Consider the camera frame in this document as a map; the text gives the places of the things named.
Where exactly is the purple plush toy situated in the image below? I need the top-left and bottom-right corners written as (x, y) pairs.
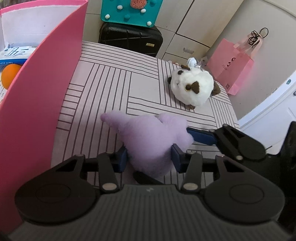
top-left (100, 110), bottom-right (194, 178)

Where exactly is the blue wet wipes pack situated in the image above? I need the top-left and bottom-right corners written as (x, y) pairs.
top-left (0, 46), bottom-right (36, 66)

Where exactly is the orange makeup sponge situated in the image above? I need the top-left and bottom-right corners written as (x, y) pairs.
top-left (1, 64), bottom-right (22, 90)

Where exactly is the white door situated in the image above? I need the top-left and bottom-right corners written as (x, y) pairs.
top-left (239, 73), bottom-right (295, 154)

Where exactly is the white panda plush toy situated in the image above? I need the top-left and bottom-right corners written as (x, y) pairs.
top-left (167, 57), bottom-right (221, 109)

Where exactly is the pink paper shopping bag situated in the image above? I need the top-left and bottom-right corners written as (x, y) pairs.
top-left (207, 31), bottom-right (263, 95)

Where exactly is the striped tablecloth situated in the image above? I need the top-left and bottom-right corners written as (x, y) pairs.
top-left (51, 42), bottom-right (239, 166)

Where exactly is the pink cardboard box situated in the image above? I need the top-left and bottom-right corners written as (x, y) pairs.
top-left (1, 1), bottom-right (88, 233)

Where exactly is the black suitcase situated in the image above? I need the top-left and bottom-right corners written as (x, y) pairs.
top-left (98, 22), bottom-right (163, 57)

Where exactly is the printed paper sheet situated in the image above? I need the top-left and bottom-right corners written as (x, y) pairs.
top-left (0, 81), bottom-right (7, 102)

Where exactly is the teal felt handbag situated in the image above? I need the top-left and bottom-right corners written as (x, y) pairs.
top-left (100, 0), bottom-right (163, 28)

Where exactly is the black cable loop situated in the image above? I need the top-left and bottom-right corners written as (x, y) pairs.
top-left (247, 27), bottom-right (270, 49)

